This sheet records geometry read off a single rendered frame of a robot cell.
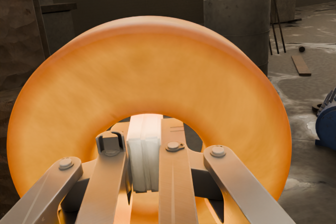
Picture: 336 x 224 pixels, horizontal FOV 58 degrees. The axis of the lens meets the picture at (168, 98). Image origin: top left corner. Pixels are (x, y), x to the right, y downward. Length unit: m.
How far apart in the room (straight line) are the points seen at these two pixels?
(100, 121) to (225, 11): 2.48
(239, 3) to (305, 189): 1.51
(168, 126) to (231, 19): 2.46
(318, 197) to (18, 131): 1.60
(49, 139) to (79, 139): 0.02
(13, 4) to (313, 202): 1.49
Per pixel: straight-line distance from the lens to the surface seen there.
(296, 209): 1.59
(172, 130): 0.15
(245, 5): 2.60
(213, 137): 0.16
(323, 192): 1.74
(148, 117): 0.15
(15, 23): 0.50
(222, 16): 2.63
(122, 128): 0.16
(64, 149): 0.17
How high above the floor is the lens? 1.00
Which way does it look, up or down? 20 degrees down
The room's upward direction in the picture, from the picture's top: 4 degrees counter-clockwise
